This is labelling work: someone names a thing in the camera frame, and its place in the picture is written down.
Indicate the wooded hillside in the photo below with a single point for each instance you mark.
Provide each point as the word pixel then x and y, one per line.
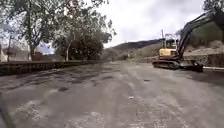
pixel 140 46

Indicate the grey asphalt road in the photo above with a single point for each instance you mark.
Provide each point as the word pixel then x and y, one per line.
pixel 110 100

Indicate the row of trees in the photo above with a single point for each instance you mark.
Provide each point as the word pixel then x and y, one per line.
pixel 76 36

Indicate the yellow excavator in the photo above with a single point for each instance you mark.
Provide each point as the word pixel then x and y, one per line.
pixel 168 53

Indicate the pale building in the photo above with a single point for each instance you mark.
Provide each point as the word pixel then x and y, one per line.
pixel 16 54

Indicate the white painted line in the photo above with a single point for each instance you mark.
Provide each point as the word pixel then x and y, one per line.
pixel 213 68

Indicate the large dark tree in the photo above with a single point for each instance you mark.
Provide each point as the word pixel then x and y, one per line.
pixel 213 4

